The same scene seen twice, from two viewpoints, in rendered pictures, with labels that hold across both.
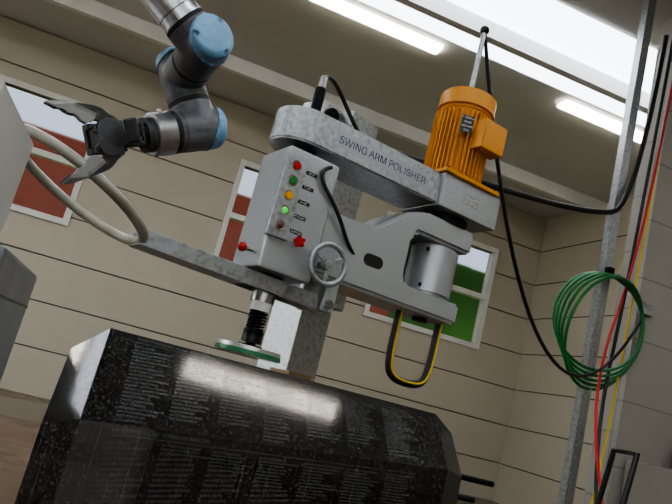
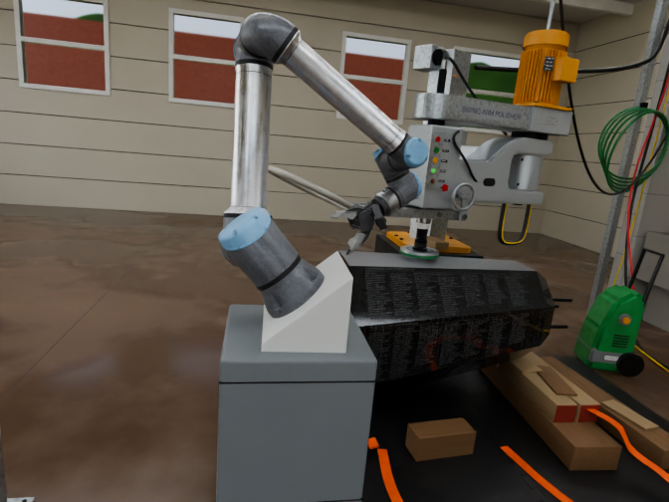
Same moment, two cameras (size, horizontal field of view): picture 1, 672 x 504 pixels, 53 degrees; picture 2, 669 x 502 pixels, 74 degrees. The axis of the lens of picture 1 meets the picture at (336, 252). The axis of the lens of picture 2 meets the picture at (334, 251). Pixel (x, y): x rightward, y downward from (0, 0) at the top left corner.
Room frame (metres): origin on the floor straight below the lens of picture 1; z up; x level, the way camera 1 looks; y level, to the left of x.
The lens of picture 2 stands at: (-0.24, 0.42, 1.37)
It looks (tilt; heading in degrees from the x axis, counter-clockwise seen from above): 13 degrees down; 6
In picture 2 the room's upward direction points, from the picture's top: 5 degrees clockwise
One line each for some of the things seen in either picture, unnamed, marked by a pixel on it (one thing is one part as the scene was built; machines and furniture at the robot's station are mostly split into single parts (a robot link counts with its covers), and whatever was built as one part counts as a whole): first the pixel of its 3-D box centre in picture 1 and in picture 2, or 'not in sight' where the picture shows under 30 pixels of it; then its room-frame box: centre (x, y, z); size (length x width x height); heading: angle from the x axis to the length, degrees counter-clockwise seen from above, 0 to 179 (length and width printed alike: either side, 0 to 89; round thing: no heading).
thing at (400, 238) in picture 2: not in sight; (426, 241); (3.02, 0.08, 0.76); 0.49 x 0.49 x 0.05; 17
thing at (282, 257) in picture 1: (304, 228); (442, 170); (2.26, 0.13, 1.30); 0.36 x 0.22 x 0.45; 120
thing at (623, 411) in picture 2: not in sight; (628, 414); (2.05, -0.98, 0.13); 0.25 x 0.10 x 0.01; 29
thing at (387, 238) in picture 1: (375, 261); (488, 176); (2.41, -0.15, 1.28); 0.74 x 0.23 x 0.49; 120
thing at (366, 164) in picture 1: (384, 178); (490, 119); (2.40, -0.11, 1.60); 0.96 x 0.25 x 0.17; 120
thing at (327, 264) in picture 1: (322, 264); (459, 195); (2.18, 0.03, 1.18); 0.15 x 0.10 x 0.15; 120
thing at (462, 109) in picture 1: (461, 142); (543, 72); (2.54, -0.38, 1.88); 0.31 x 0.28 x 0.40; 30
